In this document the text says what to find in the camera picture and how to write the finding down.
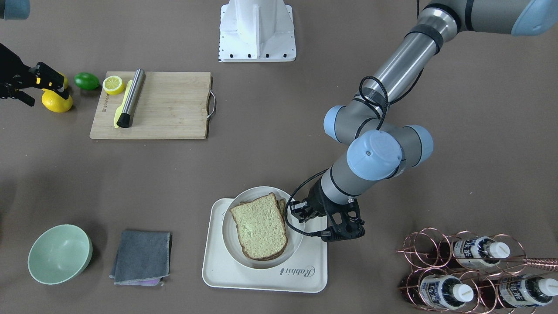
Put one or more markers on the copper wire bottle rack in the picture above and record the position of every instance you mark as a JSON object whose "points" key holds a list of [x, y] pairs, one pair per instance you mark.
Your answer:
{"points": [[418, 245]]}

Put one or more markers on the tea bottle back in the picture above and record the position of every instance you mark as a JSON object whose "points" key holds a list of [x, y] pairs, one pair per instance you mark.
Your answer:
{"points": [[518, 292]]}

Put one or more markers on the steel muddler bar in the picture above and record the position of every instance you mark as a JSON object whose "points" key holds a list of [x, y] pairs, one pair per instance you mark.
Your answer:
{"points": [[134, 94]]}

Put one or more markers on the cream rabbit tray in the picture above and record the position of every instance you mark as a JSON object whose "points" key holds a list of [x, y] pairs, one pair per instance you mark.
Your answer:
{"points": [[305, 272]]}

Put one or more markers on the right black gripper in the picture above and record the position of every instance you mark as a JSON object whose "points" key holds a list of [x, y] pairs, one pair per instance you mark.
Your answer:
{"points": [[9, 66]]}

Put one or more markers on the yellow lemon near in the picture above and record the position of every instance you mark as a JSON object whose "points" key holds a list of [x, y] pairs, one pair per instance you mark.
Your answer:
{"points": [[55, 103]]}

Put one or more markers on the tea bottle front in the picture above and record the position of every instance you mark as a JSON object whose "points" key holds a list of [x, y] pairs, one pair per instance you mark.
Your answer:
{"points": [[476, 253]]}

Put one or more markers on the tea bottle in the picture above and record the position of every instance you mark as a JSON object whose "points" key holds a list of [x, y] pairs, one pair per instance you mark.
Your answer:
{"points": [[518, 292], [476, 253], [435, 292]]}

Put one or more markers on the green lime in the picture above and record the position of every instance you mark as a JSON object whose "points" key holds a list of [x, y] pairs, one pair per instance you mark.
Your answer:
{"points": [[86, 81]]}

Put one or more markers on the wooden cutting board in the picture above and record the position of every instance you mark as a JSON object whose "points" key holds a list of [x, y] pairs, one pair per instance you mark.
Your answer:
{"points": [[171, 105]]}

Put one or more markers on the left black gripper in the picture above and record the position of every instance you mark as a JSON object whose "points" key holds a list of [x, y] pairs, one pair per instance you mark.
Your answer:
{"points": [[318, 197]]}

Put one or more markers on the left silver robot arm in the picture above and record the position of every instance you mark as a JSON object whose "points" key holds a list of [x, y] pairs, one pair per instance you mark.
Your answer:
{"points": [[377, 150]]}

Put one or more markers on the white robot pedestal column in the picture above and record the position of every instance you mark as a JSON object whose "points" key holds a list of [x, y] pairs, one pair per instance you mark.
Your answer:
{"points": [[256, 31]]}

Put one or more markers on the tea bottle middle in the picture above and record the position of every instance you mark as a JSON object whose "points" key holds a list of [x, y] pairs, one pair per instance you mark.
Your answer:
{"points": [[435, 292]]}

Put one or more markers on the half lemon slice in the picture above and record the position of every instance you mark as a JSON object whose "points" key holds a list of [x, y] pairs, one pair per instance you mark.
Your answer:
{"points": [[113, 85]]}

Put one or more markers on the grey folded cloth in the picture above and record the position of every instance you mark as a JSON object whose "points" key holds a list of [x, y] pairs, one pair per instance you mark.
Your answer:
{"points": [[143, 258]]}

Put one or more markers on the yellow plastic knife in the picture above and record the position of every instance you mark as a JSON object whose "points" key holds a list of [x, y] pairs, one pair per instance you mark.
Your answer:
{"points": [[120, 108]]}

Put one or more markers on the white round plate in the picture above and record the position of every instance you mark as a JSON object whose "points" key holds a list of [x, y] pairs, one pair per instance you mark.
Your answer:
{"points": [[229, 231]]}

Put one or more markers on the mint green bowl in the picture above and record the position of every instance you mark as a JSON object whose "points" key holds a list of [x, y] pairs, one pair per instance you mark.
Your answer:
{"points": [[60, 254]]}

